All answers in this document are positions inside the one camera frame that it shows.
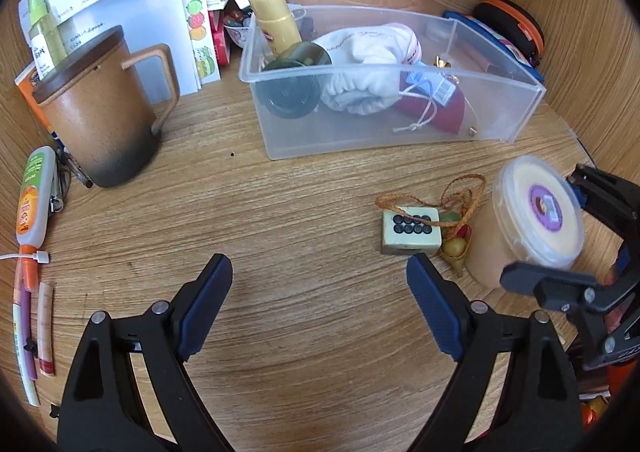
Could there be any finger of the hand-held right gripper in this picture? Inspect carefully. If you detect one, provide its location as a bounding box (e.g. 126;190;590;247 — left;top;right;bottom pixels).
500;261;611;315
567;163;640;253

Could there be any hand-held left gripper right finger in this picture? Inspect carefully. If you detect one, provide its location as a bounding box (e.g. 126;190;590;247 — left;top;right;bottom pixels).
406;253;581;452

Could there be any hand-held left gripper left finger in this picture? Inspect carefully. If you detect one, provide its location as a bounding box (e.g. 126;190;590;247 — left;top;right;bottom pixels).
56;253;235;452

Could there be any cream tub with lid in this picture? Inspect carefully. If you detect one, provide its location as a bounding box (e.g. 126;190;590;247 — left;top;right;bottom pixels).
465;155;585;289

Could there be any clear plastic storage bin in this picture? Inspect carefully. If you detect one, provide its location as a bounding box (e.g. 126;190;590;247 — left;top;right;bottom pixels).
238;5;547;161

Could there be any red heart velvet pouch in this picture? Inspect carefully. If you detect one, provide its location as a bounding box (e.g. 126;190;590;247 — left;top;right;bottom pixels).
392;54;478;137

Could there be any pink round case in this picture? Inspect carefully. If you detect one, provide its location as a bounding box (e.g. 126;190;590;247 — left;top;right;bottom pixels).
385;22;423;65

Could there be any white drawstring pouch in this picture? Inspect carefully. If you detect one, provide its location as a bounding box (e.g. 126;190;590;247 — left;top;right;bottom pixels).
316;24;418;115

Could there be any yellow bottle black cap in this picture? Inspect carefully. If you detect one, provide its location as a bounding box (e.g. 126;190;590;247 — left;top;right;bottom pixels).
248;0;333;120

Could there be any wooden desktop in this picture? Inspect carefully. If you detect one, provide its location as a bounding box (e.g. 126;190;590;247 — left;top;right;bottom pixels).
0;66;616;452

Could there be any white tile with black dots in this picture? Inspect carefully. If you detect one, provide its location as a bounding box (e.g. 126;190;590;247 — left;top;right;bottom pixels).
381;207;443;255

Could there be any pink lip balm stick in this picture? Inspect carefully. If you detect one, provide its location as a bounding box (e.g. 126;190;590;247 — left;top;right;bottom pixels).
37;282;56;377

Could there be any purple pen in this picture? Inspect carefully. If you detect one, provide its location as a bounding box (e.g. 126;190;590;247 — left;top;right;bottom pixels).
20;289;39;380

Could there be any metal keyring clip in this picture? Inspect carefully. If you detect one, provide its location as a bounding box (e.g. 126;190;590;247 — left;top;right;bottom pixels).
49;159;71;215

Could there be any pink wallet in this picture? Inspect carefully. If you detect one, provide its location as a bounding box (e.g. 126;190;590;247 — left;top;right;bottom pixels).
457;39;506;75

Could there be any orange green tube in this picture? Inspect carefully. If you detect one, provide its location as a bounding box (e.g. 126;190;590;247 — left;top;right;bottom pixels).
16;147;57;255

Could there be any brown ceramic mug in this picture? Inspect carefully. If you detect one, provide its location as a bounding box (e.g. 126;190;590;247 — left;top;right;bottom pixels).
31;25;181;189

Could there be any black orange zip case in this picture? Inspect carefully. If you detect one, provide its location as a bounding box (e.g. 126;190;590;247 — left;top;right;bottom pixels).
472;0;546;68

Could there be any red book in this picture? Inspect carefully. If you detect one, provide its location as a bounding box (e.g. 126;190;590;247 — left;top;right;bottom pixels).
207;9;233;65

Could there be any small white bowl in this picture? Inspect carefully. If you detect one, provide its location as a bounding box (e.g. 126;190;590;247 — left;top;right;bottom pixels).
222;14;257;50

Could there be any fruit picture box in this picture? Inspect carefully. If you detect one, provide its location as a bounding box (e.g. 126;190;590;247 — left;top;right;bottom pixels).
181;0;222;82

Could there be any orange white packet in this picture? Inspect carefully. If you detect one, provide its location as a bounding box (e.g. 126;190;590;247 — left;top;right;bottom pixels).
15;64;63;147

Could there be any white file holder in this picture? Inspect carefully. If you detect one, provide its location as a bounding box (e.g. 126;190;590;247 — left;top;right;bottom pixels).
18;0;203;97

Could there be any green spray bottle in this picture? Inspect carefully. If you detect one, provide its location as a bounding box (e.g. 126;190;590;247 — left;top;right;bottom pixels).
27;0;68;80

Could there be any orange cord bead charm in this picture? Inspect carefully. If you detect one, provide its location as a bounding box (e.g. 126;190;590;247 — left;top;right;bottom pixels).
376;174;487;277

